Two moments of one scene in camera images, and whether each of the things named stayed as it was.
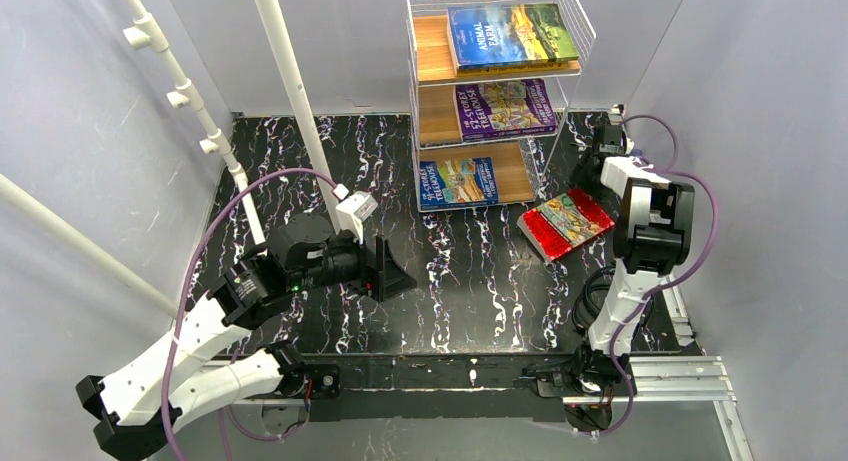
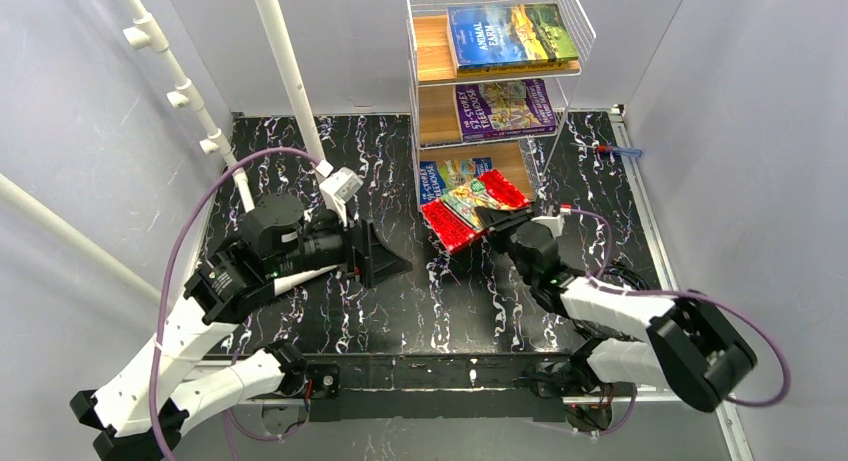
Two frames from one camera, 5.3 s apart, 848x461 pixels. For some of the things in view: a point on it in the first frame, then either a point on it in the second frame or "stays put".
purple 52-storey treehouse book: [503, 109] stays put
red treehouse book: [563, 224] → [454, 219]
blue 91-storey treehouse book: [463, 182] stays put
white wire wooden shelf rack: [491, 69] stays put
